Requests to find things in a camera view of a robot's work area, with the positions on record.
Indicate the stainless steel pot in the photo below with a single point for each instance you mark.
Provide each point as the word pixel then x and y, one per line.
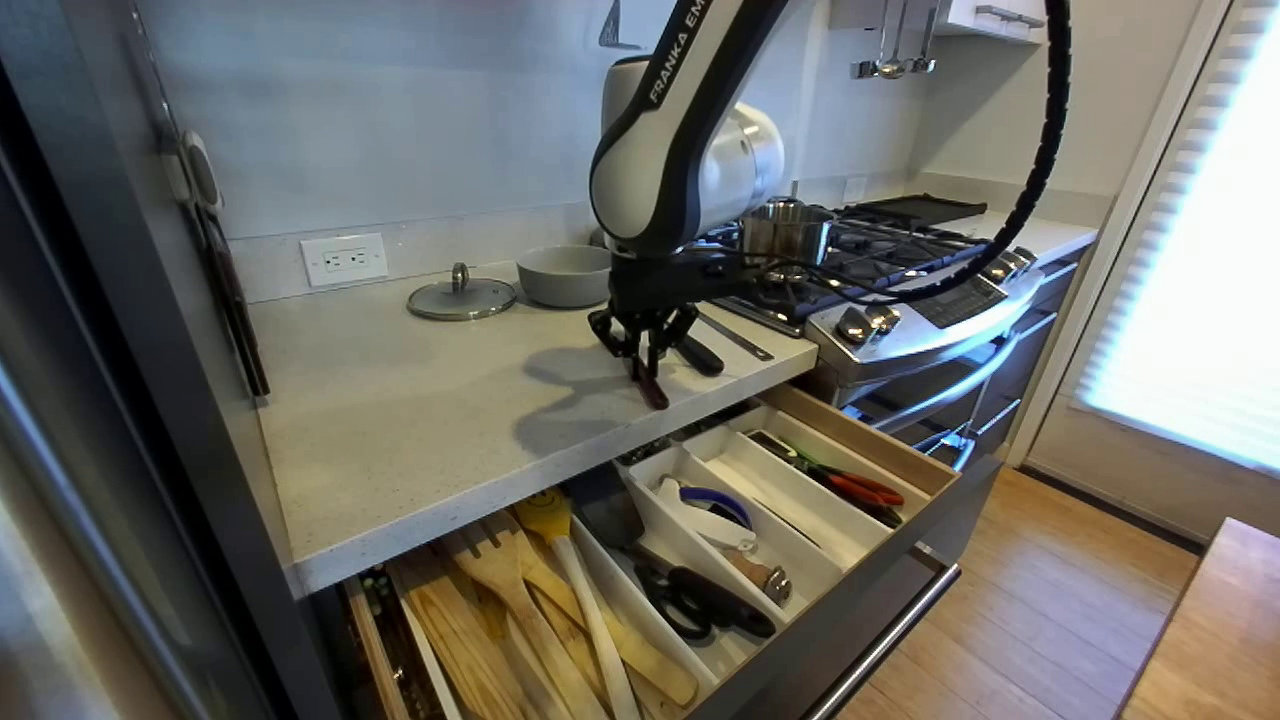
pixel 784 242

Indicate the green plastic tool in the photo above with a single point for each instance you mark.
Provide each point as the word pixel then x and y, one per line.
pixel 783 444

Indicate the silver stove knob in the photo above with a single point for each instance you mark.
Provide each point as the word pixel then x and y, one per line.
pixel 881 317
pixel 852 331
pixel 998 268
pixel 1021 258

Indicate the wooden turner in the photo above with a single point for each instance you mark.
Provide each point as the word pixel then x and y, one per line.
pixel 455 640

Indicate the stainless steel fridge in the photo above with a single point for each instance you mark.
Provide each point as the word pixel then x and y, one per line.
pixel 83 467

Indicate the wooden spoon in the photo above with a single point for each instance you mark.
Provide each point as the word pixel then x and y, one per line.
pixel 652 672

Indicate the blue white can opener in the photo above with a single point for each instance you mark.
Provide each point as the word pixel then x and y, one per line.
pixel 723 507

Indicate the white wall outlet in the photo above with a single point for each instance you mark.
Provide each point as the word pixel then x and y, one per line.
pixel 344 263

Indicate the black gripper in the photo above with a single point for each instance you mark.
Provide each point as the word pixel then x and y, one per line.
pixel 661 286

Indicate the stainless gas stove range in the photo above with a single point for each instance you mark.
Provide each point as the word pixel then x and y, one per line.
pixel 954 302

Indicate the hanging steel utensil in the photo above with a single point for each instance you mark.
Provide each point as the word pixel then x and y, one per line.
pixel 926 61
pixel 881 67

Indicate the slotted wooden spatula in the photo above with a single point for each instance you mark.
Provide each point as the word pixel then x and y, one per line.
pixel 495 567

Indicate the grey ceramic bowl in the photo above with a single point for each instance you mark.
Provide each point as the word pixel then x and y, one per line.
pixel 560 281

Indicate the steel pot lid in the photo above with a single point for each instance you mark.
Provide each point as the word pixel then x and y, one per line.
pixel 463 299

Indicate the white wall cabinet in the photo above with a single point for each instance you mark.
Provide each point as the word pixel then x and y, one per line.
pixel 995 19

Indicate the black kitchen scissors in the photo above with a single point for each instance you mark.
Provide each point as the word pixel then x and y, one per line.
pixel 675 603

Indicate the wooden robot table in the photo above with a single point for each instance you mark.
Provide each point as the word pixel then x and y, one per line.
pixel 1215 640

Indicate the grey wooden kitchen drawer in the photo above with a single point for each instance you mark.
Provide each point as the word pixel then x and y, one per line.
pixel 865 603

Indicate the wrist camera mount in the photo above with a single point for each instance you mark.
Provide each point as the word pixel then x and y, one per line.
pixel 723 266

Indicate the long steel ladle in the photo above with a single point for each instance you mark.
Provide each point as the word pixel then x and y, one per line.
pixel 743 339

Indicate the white plastic drawer organiser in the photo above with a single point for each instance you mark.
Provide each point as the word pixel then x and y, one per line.
pixel 784 485

